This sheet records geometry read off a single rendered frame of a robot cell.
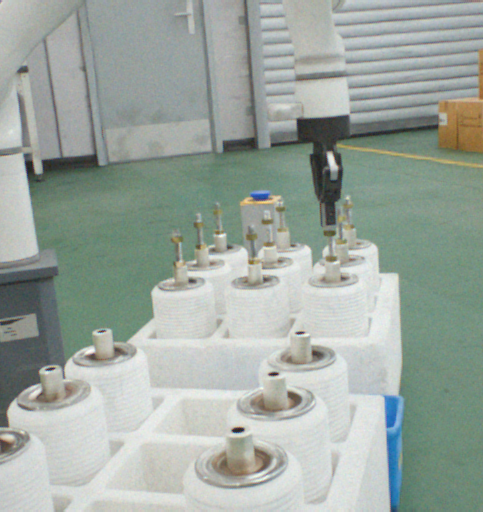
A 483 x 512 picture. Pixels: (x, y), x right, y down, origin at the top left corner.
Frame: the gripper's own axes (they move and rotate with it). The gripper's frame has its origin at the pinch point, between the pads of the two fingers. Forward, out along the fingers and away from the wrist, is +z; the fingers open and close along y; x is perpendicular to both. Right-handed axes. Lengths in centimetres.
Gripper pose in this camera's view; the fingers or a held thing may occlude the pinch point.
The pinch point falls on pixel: (328, 214)
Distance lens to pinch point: 113.9
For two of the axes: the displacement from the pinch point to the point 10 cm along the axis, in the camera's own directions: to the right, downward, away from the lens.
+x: -9.9, 1.0, -0.6
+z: 0.8, 9.7, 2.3
